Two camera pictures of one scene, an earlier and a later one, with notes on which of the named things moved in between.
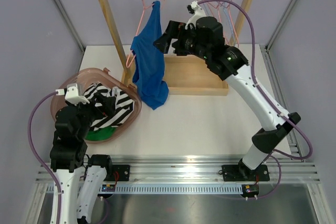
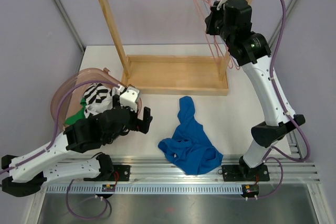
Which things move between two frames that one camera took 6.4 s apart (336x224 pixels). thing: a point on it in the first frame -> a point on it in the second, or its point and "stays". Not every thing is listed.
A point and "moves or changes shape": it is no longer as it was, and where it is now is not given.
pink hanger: [145, 8] -> [201, 18]
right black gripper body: [187, 44] -> [217, 20]
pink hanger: [218, 1] moves or changes shape
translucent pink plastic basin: [88, 77] stays
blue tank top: [149, 79] -> [189, 147]
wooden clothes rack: [187, 75] stays
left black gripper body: [99, 112] -> [132, 125]
